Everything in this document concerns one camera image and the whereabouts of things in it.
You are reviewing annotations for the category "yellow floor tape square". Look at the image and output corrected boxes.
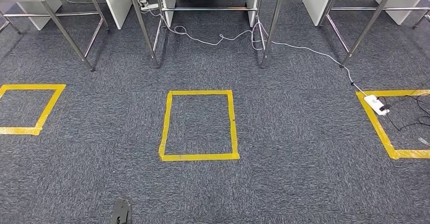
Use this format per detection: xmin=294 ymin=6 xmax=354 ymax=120
xmin=159 ymin=90 xmax=240 ymax=162
xmin=0 ymin=84 xmax=66 ymax=136

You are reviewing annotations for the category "white power strip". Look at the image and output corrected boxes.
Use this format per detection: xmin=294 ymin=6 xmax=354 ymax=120
xmin=364 ymin=95 xmax=390 ymax=117
xmin=137 ymin=0 xmax=159 ymax=12

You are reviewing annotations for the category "white power cable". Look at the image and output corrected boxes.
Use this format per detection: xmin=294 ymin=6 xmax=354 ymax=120
xmin=144 ymin=9 xmax=369 ymax=97

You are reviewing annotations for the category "black tangled cable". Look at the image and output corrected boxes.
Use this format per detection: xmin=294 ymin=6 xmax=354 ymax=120
xmin=376 ymin=81 xmax=430 ymax=132

